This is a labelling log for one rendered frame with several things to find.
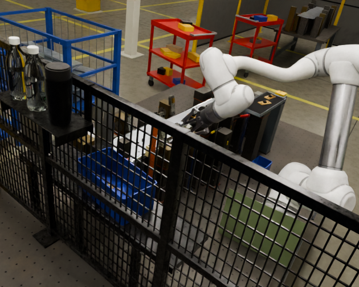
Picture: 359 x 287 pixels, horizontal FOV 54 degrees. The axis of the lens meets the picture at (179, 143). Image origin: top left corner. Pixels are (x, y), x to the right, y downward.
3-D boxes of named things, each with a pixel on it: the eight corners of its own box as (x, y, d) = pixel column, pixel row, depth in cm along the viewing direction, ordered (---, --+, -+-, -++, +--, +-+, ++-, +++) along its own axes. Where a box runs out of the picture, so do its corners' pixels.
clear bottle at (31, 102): (41, 101, 117) (36, 42, 107) (52, 108, 114) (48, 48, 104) (23, 106, 113) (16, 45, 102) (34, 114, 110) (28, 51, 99)
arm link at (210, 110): (221, 96, 151) (212, 102, 155) (210, 102, 144) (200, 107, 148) (232, 115, 151) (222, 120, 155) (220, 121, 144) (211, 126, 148)
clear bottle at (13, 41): (24, 91, 122) (17, 33, 112) (35, 98, 119) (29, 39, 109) (5, 95, 117) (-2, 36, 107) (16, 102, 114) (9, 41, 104)
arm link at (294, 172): (279, 205, 185) (296, 167, 188) (308, 216, 170) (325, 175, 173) (261, 193, 176) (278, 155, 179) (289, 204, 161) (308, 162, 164)
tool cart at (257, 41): (249, 64, 663) (262, 11, 612) (269, 72, 637) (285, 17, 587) (222, 70, 610) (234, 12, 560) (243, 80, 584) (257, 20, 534)
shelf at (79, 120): (33, 97, 131) (29, 51, 121) (98, 136, 113) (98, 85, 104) (-6, 108, 120) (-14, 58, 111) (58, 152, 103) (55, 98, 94)
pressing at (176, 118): (233, 86, 276) (234, 84, 275) (258, 96, 266) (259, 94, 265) (97, 147, 178) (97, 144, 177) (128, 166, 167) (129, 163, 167)
